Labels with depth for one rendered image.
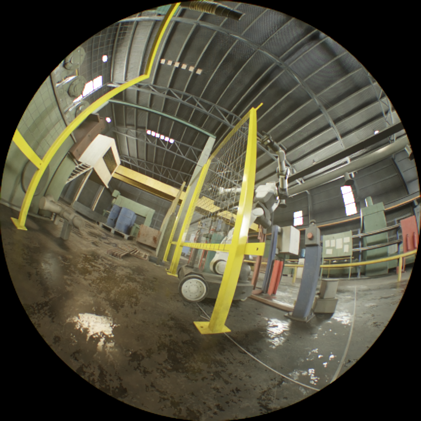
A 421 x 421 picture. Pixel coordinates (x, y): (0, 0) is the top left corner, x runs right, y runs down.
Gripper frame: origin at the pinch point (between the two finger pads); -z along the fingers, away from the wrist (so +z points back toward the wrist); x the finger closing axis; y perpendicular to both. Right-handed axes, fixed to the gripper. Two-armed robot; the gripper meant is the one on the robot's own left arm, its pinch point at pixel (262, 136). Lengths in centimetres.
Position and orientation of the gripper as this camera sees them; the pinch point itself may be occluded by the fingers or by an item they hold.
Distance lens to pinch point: 117.5
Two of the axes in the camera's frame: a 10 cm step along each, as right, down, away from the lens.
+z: 8.7, 3.7, 3.3
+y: -2.5, 9.0, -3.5
